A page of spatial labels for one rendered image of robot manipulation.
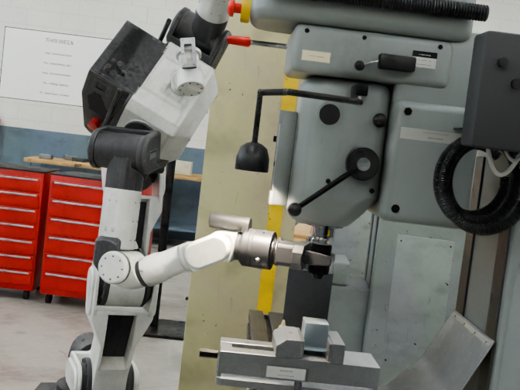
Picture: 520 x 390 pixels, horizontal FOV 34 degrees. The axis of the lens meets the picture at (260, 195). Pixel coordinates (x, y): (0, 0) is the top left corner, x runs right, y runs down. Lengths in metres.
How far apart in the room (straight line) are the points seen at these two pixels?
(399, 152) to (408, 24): 0.26
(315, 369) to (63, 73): 9.48
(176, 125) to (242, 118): 1.52
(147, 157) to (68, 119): 9.06
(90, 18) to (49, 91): 1.06
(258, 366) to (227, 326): 1.88
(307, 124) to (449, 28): 0.35
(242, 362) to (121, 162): 0.56
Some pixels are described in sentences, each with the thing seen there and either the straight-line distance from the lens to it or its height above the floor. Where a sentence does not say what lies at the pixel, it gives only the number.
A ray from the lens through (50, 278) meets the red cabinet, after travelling 6.65.
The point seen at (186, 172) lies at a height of 0.91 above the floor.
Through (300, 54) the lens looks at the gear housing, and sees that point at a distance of 1.77.
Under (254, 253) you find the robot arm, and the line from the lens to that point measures 1.89.
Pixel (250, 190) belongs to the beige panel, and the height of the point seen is 1.24.
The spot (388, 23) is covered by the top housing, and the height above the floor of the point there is 1.75.
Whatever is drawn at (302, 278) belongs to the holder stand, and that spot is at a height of 1.12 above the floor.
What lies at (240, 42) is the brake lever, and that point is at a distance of 1.98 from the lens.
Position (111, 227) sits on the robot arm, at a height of 1.23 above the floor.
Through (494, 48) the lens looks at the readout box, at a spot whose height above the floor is 1.69.
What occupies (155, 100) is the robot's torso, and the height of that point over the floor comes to 1.54.
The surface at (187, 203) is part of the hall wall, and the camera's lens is 10.92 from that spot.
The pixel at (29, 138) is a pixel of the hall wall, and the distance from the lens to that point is 11.16.
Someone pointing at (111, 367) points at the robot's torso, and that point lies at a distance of 2.60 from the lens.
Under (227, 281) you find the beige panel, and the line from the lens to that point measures 3.66.
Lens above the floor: 1.50
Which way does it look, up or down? 4 degrees down
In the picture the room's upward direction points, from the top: 7 degrees clockwise
